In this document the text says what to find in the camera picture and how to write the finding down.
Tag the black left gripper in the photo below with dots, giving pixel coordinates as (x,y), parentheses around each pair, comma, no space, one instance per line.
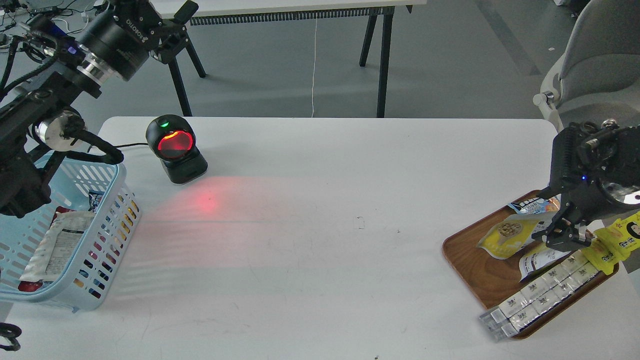
(124,35)

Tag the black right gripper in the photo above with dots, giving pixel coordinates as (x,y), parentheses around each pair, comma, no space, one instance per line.
(567,229)

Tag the yellow white snack pouch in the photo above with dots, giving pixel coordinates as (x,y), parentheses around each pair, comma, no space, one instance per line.
(541,257)
(512,234)

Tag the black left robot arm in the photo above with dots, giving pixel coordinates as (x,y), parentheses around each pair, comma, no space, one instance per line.
(40,128)

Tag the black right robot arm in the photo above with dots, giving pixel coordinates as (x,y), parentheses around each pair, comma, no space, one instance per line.
(595,172)

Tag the blue snack bag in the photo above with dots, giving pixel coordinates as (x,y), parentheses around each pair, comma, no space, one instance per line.
(535,205)

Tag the yellow snack packet near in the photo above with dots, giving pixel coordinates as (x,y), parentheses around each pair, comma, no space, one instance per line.
(601,256)

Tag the yellow snack packet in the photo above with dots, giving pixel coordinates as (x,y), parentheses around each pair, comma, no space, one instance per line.
(622,237)
(601,256)

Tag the yellow snack packet far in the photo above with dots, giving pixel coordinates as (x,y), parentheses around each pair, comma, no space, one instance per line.
(622,237)

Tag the white snack strip upper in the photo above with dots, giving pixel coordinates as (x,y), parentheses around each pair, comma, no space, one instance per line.
(539,296)

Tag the white snack strip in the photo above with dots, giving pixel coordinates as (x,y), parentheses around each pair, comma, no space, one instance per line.
(539,296)
(506,332)

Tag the white snack strip lower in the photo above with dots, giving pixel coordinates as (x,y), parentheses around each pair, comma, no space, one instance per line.
(506,332)

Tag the dark blue pack in basket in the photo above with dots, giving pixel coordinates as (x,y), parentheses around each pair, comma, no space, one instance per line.
(94,200)

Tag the white grey pouch in basket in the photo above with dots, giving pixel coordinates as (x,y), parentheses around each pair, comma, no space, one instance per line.
(60,245)

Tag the light blue plastic basket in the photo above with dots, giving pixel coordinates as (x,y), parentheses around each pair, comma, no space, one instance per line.
(54,251)

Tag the red snack pack in basket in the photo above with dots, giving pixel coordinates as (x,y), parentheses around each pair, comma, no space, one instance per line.
(30,285)

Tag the brown wooden tray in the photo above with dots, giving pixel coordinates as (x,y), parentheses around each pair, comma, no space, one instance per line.
(493,281)

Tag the black barcode scanner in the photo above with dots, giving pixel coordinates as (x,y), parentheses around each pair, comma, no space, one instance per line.
(173,141)

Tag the white background table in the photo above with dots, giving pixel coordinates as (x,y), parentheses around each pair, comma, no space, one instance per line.
(220,12)

